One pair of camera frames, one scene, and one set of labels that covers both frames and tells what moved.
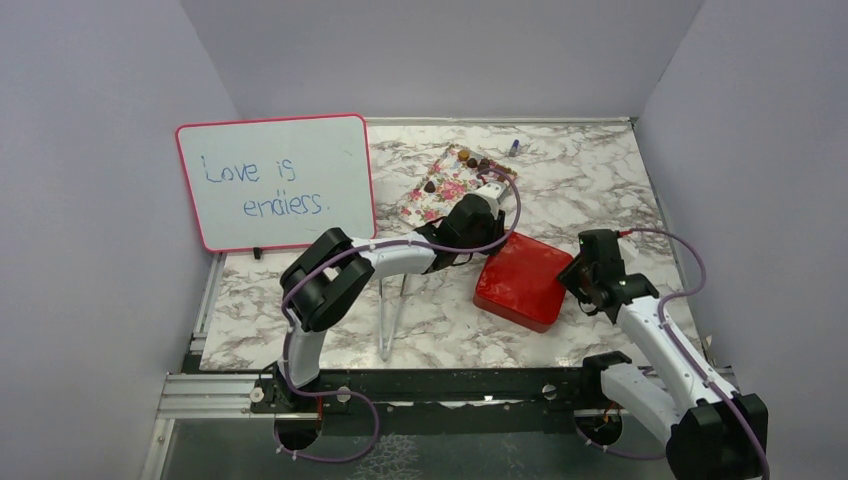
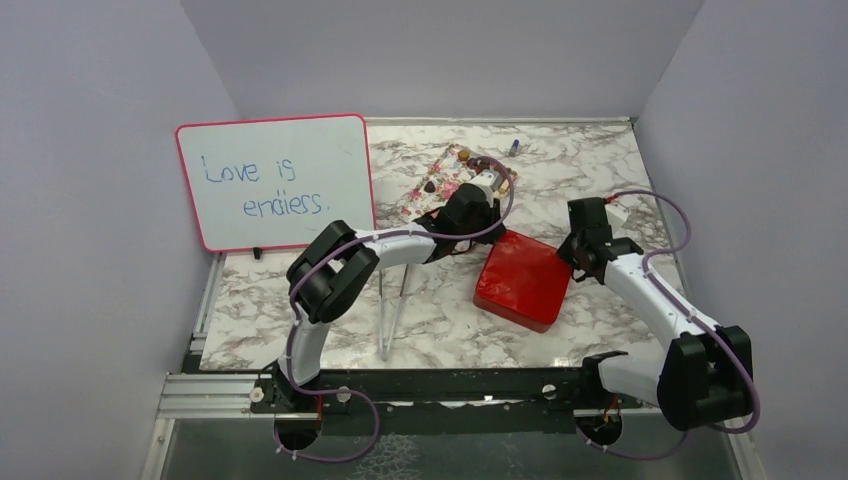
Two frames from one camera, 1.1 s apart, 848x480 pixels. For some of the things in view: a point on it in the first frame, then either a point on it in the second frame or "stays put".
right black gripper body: x=576 y=277 -> x=569 y=250
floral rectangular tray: x=440 y=194 stays put
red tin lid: x=520 y=284 stays put
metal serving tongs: x=385 y=351 stays put
